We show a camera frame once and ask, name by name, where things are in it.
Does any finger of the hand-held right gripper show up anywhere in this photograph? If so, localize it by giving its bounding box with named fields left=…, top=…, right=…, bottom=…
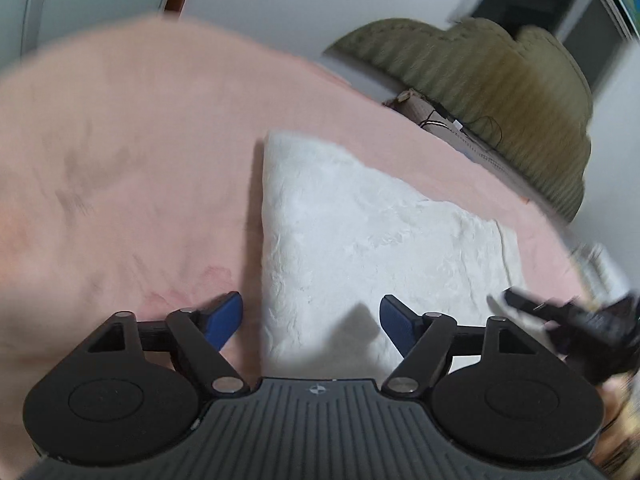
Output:
left=502, top=287, right=566, bottom=325

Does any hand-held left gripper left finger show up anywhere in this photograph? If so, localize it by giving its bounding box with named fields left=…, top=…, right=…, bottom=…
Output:
left=75, top=291, right=251, bottom=398

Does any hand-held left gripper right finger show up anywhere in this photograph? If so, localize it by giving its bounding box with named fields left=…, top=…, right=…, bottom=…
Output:
left=380, top=295, right=556, bottom=397

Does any white towel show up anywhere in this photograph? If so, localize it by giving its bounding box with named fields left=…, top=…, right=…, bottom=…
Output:
left=260, top=131, right=523, bottom=378

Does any person's right forearm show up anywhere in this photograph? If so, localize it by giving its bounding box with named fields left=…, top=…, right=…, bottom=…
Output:
left=597, top=375, right=640, bottom=478

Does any white striped cloth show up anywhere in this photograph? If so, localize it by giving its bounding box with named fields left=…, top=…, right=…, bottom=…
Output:
left=572, top=242, right=626, bottom=297

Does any pink blanket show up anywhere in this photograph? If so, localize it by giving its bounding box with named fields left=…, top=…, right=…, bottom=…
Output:
left=0, top=14, right=601, bottom=480

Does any cardboard box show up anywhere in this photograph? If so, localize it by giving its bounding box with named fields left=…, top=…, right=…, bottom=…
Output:
left=384, top=89, right=531, bottom=206

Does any olive green padded headboard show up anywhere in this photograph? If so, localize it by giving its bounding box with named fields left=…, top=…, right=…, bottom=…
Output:
left=322, top=17, right=595, bottom=223

